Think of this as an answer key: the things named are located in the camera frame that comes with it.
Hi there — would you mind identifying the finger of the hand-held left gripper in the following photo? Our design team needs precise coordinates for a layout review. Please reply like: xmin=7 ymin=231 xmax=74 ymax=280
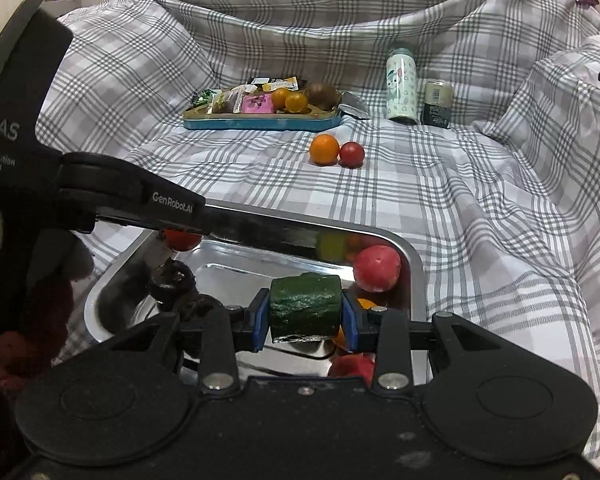
xmin=57 ymin=151 xmax=327 ymax=262

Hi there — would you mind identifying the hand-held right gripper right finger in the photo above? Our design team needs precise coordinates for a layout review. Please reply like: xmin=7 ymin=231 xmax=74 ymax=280
xmin=339 ymin=294 xmax=512 ymax=392

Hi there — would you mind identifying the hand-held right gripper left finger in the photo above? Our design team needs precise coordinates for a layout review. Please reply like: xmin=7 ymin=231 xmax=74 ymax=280
xmin=100 ymin=294 xmax=272 ymax=394

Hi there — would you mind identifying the orange mandarin with stem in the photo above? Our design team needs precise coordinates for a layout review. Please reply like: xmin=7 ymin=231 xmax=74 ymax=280
xmin=330 ymin=297 xmax=378 ymax=352

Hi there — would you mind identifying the small red tomato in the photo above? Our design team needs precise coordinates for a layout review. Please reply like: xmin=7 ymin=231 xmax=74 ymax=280
xmin=164 ymin=229 xmax=203 ymax=252
xmin=327 ymin=352 xmax=378 ymax=386
xmin=339 ymin=142 xmax=365 ymax=169

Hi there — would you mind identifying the cucumber piece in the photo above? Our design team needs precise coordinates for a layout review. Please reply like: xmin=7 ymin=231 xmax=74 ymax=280
xmin=269 ymin=273 xmax=343 ymax=345

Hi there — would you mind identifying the large red tomato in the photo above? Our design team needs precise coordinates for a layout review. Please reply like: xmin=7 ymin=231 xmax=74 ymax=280
xmin=353 ymin=245 xmax=402 ymax=293

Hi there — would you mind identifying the small dark water chestnut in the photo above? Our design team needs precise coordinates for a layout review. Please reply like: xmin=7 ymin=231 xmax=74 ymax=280
xmin=177 ymin=295 xmax=223 ymax=322

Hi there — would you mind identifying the stainless steel tray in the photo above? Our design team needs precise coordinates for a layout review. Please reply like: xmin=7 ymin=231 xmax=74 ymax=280
xmin=82 ymin=199 xmax=426 ymax=378

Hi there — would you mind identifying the large dark water chestnut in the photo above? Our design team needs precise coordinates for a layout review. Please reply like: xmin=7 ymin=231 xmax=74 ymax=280
xmin=147 ymin=260 xmax=198 ymax=306

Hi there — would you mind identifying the green candy wrapper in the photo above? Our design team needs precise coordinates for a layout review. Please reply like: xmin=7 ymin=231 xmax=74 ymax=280
xmin=190 ymin=89 xmax=222 ymax=108

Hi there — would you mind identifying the clear packet of brown snack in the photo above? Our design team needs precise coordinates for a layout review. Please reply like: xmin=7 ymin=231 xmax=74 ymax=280
xmin=211 ymin=88 xmax=248 ymax=115

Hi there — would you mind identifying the blue tin tray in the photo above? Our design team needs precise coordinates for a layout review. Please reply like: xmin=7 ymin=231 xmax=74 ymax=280
xmin=182 ymin=102 xmax=343 ymax=132

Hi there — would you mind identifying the pink snack packet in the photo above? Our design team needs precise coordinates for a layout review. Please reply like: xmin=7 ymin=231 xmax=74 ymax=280
xmin=243 ymin=94 xmax=276 ymax=115

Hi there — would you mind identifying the yellow and white snack packet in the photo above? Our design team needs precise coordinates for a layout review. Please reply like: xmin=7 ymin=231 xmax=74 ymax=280
xmin=247 ymin=76 xmax=310 ymax=95

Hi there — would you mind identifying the round orange fruit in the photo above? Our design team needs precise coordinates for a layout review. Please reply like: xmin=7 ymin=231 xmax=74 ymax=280
xmin=309 ymin=134 xmax=341 ymax=166

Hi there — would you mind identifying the grey plaid cloth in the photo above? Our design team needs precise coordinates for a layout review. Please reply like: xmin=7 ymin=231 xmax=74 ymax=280
xmin=35 ymin=0 xmax=600 ymax=471

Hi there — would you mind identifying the brown kiwi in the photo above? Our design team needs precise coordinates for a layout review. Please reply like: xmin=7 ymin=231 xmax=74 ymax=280
xmin=305 ymin=82 xmax=342 ymax=112

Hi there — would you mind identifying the silver foil packet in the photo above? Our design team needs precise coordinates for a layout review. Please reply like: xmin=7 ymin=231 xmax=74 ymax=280
xmin=338 ymin=91 xmax=372 ymax=121

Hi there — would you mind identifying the dark green drink can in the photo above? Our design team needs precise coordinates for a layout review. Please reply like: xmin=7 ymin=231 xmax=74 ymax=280
xmin=420 ymin=81 xmax=455 ymax=128

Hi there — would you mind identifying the white and green printed bottle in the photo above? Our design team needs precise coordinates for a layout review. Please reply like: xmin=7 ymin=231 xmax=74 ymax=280
xmin=385 ymin=47 xmax=418 ymax=125

